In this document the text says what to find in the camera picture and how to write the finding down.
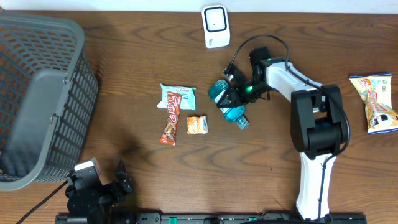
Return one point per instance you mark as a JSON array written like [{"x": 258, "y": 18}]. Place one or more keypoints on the light teal wet wipes pack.
[{"x": 188, "y": 96}]

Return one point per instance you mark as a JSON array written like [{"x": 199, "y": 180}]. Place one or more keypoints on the grey plastic mesh basket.
[{"x": 48, "y": 96}]

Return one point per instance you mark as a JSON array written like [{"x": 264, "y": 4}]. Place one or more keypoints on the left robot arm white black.
[{"x": 91, "y": 201}]

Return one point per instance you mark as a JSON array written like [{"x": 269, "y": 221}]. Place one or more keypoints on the white barcode scanner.
[{"x": 216, "y": 26}]

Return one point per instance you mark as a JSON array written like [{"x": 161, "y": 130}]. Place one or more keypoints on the red-brown chocolate bar wrapper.
[{"x": 173, "y": 107}]

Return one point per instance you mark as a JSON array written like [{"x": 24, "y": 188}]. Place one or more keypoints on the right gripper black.
[{"x": 232, "y": 98}]

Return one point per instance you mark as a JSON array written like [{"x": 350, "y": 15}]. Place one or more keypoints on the yellow snack bag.
[{"x": 375, "y": 92}]

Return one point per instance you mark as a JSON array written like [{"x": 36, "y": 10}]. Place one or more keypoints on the small orange snack pack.
[{"x": 197, "y": 125}]

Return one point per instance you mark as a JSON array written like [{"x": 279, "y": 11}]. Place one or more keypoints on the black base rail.
[{"x": 268, "y": 217}]

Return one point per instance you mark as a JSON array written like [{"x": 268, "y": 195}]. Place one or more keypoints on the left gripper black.
[{"x": 125, "y": 181}]

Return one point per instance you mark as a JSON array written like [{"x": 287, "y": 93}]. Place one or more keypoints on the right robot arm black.
[{"x": 319, "y": 127}]

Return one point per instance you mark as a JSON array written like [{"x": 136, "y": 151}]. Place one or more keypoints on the teal Listerine mouthwash bottle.
[{"x": 232, "y": 115}]

